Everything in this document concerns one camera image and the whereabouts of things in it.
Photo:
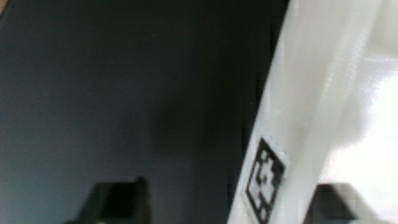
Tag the white square table top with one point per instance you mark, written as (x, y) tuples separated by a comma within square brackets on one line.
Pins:
[(323, 139)]

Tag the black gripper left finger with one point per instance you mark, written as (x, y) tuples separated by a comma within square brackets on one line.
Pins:
[(117, 204)]

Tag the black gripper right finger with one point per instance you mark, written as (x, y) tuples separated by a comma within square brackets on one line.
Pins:
[(337, 206)]

